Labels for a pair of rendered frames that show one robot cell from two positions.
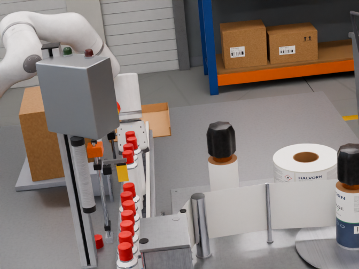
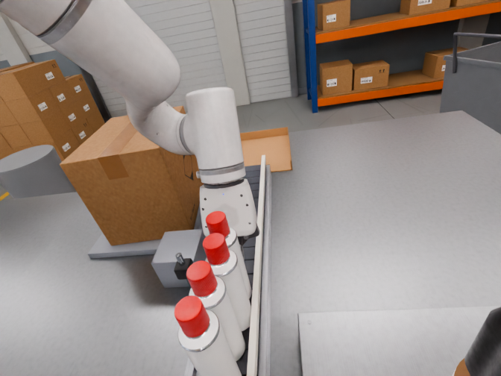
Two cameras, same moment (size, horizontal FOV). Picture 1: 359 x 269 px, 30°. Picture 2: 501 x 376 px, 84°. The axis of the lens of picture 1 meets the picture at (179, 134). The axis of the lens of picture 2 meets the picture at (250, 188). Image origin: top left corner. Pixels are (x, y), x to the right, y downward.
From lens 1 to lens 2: 1.81 m
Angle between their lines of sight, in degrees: 14
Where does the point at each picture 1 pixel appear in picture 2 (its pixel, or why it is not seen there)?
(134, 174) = (210, 356)
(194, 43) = (301, 79)
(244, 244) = not seen: outside the picture
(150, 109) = (270, 134)
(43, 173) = (121, 237)
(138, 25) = (266, 69)
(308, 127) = (478, 163)
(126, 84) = (207, 111)
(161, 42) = (280, 80)
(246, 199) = not seen: outside the picture
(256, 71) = (344, 95)
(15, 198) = (83, 274)
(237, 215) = not seen: outside the picture
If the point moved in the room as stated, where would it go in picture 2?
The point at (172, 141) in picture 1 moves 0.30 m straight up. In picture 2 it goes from (294, 178) to (285, 89)
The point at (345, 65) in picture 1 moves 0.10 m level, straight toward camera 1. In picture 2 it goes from (407, 89) to (408, 92)
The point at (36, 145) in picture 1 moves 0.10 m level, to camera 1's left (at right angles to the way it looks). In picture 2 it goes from (100, 204) to (65, 208)
